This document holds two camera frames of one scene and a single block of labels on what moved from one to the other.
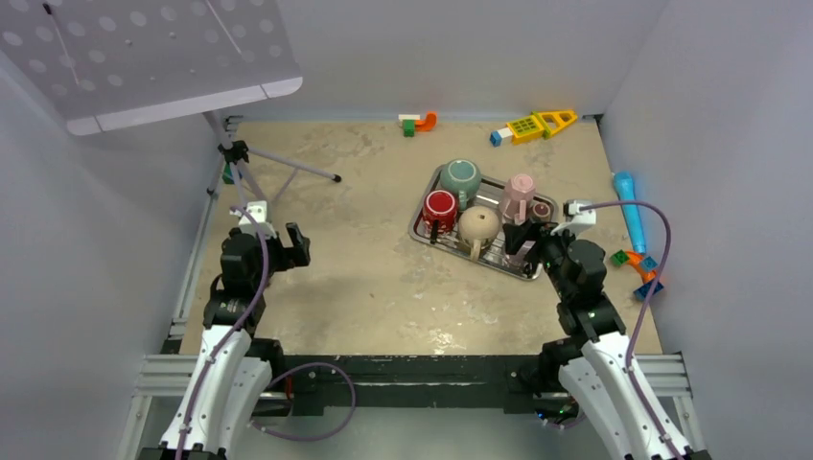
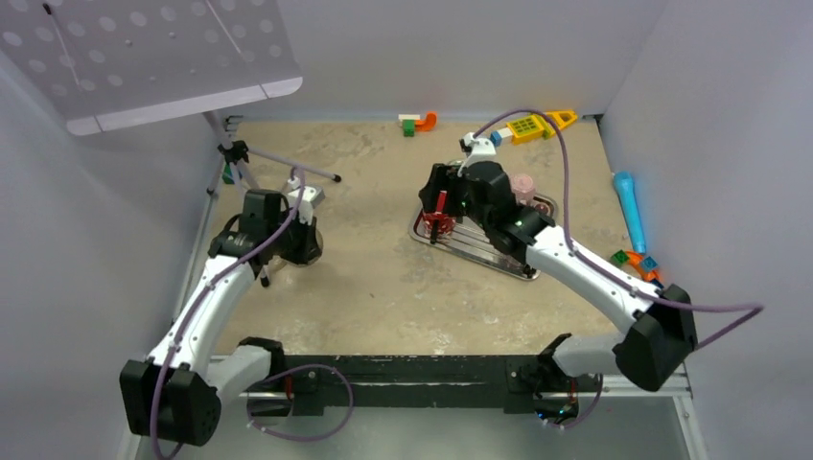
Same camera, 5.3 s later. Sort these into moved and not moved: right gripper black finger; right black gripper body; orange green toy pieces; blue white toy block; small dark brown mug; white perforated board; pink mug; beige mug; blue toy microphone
Moved: beige mug; right gripper black finger; right black gripper body
Not moved: orange green toy pieces; pink mug; white perforated board; blue toy microphone; blue white toy block; small dark brown mug
